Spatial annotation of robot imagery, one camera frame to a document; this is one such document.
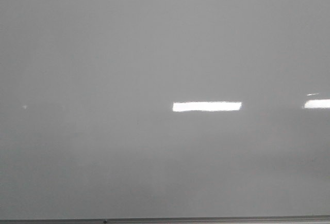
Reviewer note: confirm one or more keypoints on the white glossy whiteboard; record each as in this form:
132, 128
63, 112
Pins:
164, 108

